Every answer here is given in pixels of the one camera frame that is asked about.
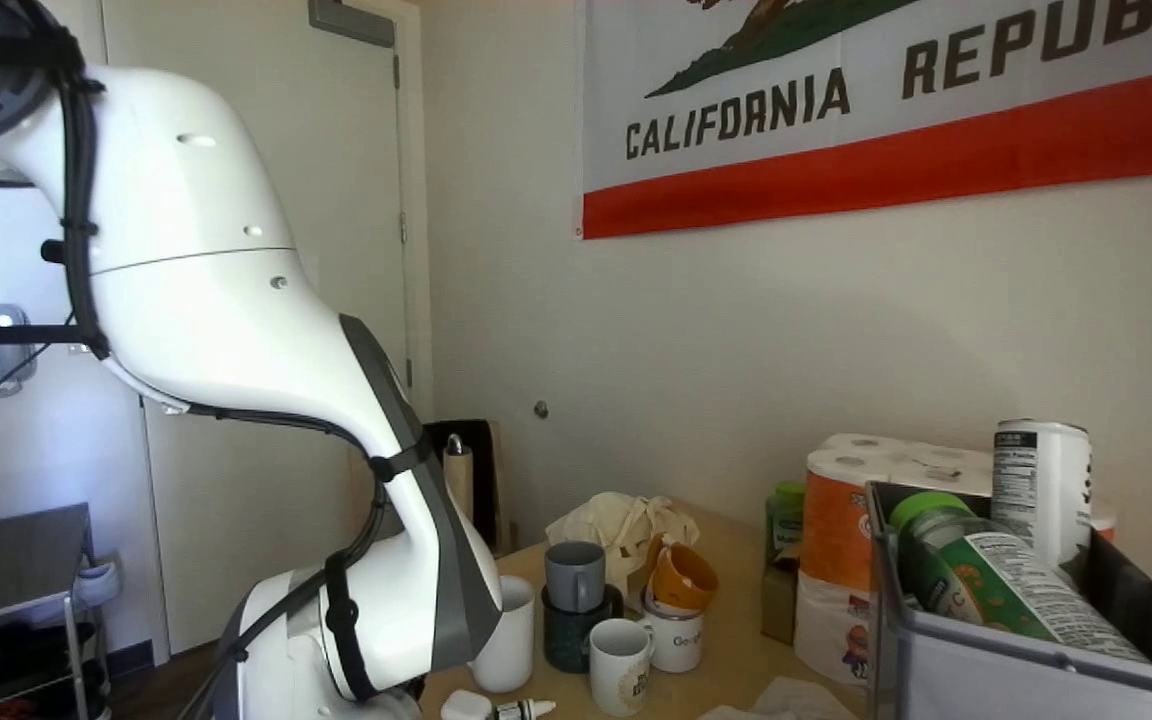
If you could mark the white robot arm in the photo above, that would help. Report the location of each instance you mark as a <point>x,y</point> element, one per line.
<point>185,282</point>

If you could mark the white mug with logo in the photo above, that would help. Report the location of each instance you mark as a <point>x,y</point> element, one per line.
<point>616,667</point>

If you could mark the cream cloth bag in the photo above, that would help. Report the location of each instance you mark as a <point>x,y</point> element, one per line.
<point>624,525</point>

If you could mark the metal shelf cart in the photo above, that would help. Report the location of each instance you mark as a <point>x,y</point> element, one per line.
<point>50,630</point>

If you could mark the white spray can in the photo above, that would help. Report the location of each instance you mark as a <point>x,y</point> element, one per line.
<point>1043,485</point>

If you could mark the grey storage bin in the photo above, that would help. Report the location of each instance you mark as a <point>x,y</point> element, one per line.
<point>928,667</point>

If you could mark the orange toilet paper pack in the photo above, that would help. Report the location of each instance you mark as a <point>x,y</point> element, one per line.
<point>832,603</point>

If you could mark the green labelled bottle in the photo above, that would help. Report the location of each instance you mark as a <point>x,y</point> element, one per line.
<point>974,570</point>

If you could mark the small white cup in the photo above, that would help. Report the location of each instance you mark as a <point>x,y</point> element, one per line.
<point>679,641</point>

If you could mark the orange mug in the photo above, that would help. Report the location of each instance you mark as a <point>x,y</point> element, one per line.
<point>683,582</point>

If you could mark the dark grey mug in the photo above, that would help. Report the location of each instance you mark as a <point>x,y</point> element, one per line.
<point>572,603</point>

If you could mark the tall white cup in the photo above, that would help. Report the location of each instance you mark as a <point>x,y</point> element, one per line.
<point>507,663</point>

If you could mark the California Republic flag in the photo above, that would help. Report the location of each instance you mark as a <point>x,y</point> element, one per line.
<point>707,114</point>

